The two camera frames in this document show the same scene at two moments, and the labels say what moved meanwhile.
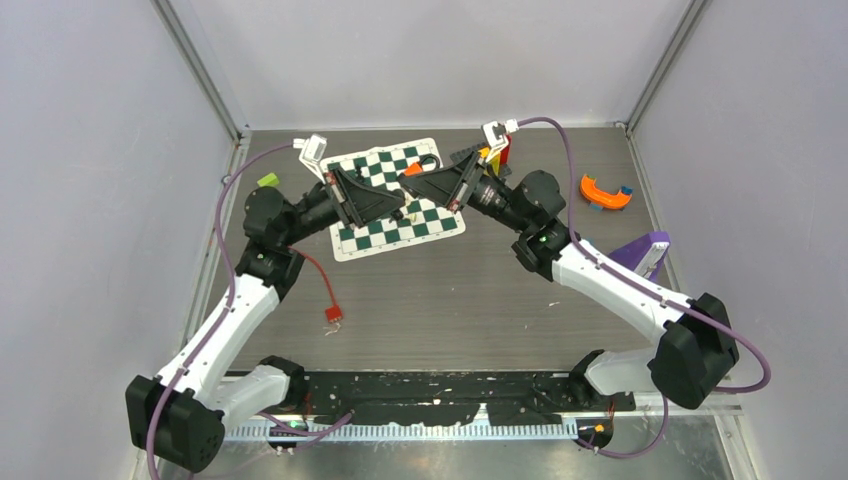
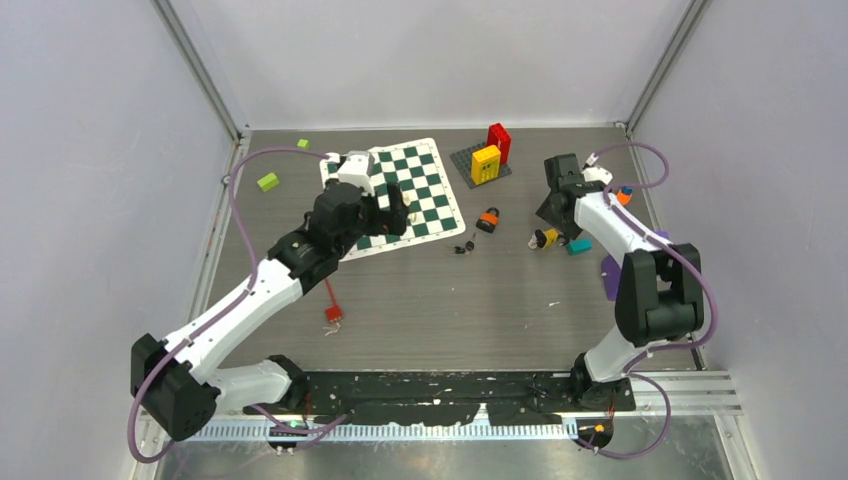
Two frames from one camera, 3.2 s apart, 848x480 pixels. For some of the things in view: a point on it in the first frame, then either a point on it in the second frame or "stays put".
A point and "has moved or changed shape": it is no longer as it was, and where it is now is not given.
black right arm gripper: [445, 187] to [545, 213]
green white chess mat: [416, 222] stays put
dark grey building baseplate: [504, 169] stays put
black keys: [397, 215] has moved or changed shape
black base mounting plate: [435, 398] stays put
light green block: [268, 180] stays put
